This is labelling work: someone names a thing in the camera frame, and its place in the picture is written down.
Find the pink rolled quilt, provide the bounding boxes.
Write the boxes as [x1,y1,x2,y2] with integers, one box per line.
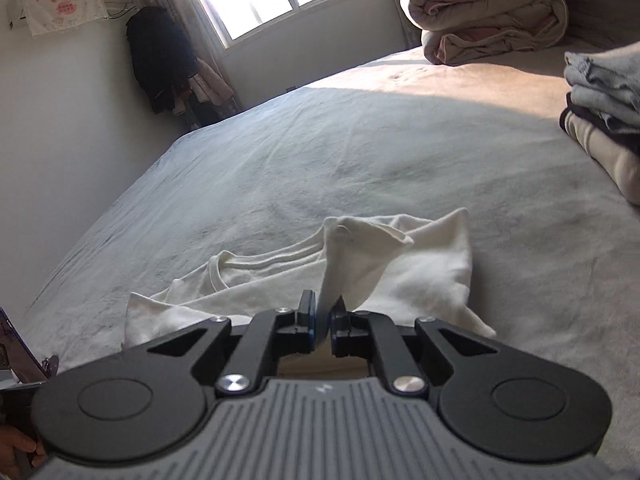
[400,0,571,66]

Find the bed with grey sheet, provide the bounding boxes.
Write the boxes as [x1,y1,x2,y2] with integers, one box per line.
[22,35,640,461]

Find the black folded garment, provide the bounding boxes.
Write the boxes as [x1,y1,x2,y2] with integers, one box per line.
[559,92,640,150]

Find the dark hanging coat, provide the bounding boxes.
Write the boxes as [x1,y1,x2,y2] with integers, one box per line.
[125,6,198,115]

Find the pink hanging garment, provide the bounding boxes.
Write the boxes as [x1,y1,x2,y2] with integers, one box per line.
[187,57,236,108]

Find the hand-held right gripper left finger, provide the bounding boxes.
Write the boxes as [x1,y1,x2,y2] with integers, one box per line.
[145,289,317,397]

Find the dark wall cable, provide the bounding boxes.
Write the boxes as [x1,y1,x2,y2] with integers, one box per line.
[102,1,138,25]

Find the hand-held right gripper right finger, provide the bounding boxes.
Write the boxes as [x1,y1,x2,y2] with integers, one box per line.
[330,296,498,395]

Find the cream folded garment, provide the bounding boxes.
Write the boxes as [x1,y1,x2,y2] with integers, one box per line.
[567,115,640,207]

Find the white printed sweatshirt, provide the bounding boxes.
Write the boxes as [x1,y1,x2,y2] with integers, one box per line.
[121,208,497,361]

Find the person's left hand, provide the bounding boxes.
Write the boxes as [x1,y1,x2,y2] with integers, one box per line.
[0,426,48,467]

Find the wall unit with cloth cover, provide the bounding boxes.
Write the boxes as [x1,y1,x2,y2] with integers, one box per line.
[6,0,110,38]

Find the black phone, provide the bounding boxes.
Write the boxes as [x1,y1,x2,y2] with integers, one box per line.
[0,307,46,386]

